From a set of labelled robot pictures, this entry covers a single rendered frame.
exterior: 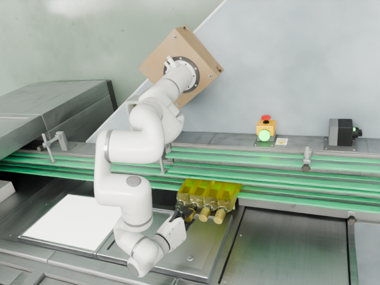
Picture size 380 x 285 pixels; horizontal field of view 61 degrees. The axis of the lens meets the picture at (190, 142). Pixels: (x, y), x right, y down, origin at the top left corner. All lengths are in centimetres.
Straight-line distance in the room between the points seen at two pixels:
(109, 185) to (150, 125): 18
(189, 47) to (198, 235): 74
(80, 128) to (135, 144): 147
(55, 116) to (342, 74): 156
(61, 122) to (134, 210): 138
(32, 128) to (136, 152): 124
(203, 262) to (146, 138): 60
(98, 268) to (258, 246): 61
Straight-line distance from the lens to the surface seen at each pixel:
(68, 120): 219
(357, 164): 129
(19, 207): 197
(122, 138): 83
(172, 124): 98
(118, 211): 158
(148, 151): 81
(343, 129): 132
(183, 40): 130
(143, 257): 102
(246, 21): 132
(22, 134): 196
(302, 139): 139
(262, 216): 147
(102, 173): 84
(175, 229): 116
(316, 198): 138
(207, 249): 130
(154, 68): 138
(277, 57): 133
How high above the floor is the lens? 203
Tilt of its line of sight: 55 degrees down
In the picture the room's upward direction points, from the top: 142 degrees counter-clockwise
